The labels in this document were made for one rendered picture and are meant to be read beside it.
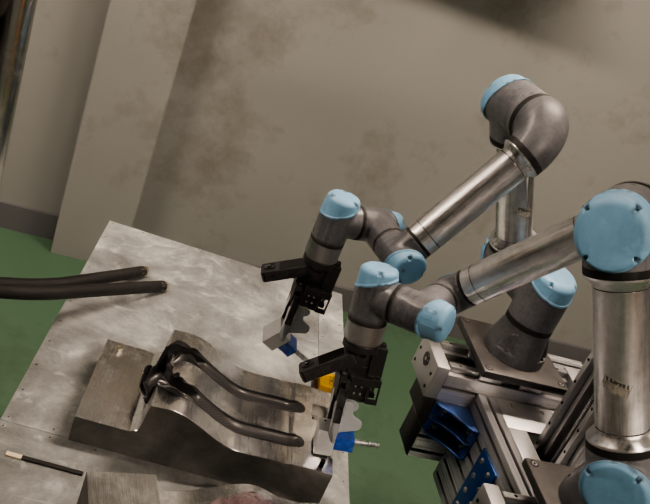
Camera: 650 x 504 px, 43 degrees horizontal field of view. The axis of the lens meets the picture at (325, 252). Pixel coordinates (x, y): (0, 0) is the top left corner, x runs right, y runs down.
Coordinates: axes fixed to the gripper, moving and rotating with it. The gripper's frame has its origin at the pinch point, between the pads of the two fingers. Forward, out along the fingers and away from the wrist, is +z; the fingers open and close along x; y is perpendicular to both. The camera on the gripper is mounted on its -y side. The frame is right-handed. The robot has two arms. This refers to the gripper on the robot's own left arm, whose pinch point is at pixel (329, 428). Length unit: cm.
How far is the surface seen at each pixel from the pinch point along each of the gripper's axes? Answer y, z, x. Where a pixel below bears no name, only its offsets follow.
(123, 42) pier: -82, -42, 184
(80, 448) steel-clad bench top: -46.3, 8.6, -7.2
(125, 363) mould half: -42.7, 0.1, 12.6
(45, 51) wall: -113, -31, 195
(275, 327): -12.7, -6.8, 27.9
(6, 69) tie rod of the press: -66, -59, -6
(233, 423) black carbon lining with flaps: -18.8, 3.1, 1.1
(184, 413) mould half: -28.4, -2.3, -7.0
